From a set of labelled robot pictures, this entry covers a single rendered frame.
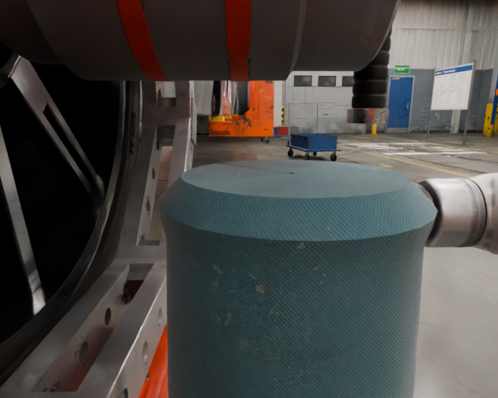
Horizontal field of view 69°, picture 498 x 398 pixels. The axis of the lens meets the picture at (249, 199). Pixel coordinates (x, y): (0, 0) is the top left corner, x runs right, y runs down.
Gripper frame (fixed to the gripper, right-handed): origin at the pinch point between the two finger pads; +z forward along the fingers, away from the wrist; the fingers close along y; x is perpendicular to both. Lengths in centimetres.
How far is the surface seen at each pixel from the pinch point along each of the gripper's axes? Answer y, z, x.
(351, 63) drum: -5.0, -3.9, 27.2
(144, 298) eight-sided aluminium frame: -14.7, 10.3, 13.2
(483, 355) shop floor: -6, -74, -84
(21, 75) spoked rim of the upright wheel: 0.4, 19.7, 22.0
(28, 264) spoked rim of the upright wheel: -11.9, 19.8, 13.6
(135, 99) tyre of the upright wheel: 15.3, 17.5, 5.5
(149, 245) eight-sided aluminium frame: -7.6, 12.2, 7.4
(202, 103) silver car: 186, 34, -159
